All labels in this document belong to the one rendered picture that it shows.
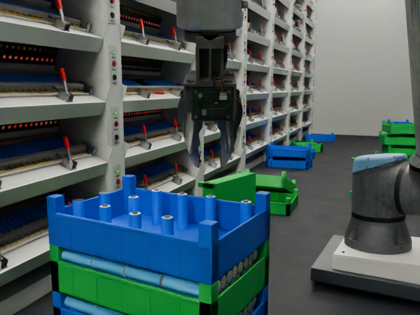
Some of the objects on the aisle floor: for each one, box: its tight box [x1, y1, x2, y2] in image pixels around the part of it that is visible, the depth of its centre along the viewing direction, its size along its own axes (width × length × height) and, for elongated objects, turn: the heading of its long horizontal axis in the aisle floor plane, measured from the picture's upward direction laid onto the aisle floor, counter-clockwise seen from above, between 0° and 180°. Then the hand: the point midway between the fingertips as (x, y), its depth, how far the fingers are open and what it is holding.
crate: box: [256, 189, 298, 216], centre depth 209 cm, size 30×20×8 cm
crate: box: [245, 169, 296, 194], centre depth 223 cm, size 30×20×8 cm
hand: (210, 157), depth 70 cm, fingers open, 3 cm apart
